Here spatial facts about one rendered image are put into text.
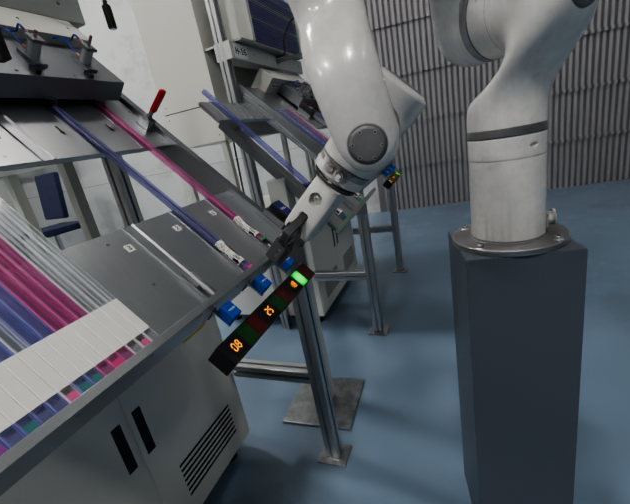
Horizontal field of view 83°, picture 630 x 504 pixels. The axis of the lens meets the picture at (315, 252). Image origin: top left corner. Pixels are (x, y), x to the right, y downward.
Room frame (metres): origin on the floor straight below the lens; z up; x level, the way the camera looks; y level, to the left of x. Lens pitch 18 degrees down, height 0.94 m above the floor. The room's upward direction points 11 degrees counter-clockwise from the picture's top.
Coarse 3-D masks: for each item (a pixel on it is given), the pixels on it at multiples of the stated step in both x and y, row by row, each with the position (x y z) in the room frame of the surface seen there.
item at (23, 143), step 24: (0, 120) 0.68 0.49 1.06; (24, 120) 0.71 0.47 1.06; (48, 120) 0.75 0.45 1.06; (96, 120) 0.84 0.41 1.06; (0, 144) 0.62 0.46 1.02; (24, 144) 0.65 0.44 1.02; (48, 144) 0.68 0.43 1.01; (72, 144) 0.72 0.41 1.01; (120, 144) 0.80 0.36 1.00; (168, 144) 0.91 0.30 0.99; (0, 168) 0.58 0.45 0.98
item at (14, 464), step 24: (264, 264) 0.67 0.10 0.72; (240, 288) 0.62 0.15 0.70; (192, 312) 0.47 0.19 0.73; (168, 336) 0.42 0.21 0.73; (144, 360) 0.39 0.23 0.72; (96, 384) 0.33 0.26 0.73; (120, 384) 0.36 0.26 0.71; (72, 408) 0.30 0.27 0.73; (96, 408) 0.34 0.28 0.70; (48, 432) 0.28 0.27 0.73; (72, 432) 0.33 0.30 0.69; (0, 456) 0.25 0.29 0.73; (24, 456) 0.26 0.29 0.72; (0, 480) 0.25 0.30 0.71
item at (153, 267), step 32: (224, 192) 0.85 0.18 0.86; (160, 224) 0.64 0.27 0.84; (224, 224) 0.74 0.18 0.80; (256, 224) 0.80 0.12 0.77; (96, 256) 0.51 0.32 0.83; (128, 256) 0.54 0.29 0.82; (160, 256) 0.57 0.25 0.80; (192, 256) 0.61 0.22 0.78; (224, 256) 0.64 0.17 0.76; (256, 256) 0.70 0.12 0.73; (128, 288) 0.49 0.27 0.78; (160, 288) 0.51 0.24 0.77; (192, 288) 0.54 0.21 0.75; (160, 320) 0.46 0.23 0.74
